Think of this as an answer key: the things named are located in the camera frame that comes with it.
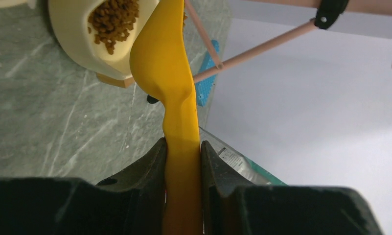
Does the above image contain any yellow plastic food scoop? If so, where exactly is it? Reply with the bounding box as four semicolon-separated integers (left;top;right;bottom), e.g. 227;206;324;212
130;0;203;235

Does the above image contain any brown pet food kibble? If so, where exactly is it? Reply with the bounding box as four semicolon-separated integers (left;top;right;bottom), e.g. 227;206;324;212
87;0;139;55

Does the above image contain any cream pet bowl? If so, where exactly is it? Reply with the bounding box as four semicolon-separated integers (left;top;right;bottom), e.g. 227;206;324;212
48;0;159;80
0;0;37;9

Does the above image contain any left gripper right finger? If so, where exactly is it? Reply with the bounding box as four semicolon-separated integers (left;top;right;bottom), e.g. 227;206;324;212
201;141;382;235

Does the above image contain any wooden bowl stand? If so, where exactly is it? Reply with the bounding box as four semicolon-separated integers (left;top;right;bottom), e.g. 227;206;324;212
96;73;135;89

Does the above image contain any green pet food bag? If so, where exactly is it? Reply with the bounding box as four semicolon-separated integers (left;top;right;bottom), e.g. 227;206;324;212
199;127;286;186

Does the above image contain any blue studded building plate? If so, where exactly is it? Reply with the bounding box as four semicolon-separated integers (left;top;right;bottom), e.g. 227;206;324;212
195;52;217;107

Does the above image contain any left cream pet bowl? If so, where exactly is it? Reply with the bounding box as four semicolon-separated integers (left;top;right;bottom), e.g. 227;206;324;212
0;0;37;9

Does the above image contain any right cream pet bowl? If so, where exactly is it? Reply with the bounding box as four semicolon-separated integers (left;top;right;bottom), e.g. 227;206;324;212
48;0;159;80

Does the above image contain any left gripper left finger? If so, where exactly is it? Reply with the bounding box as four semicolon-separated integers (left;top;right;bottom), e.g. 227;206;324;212
0;138;167;235

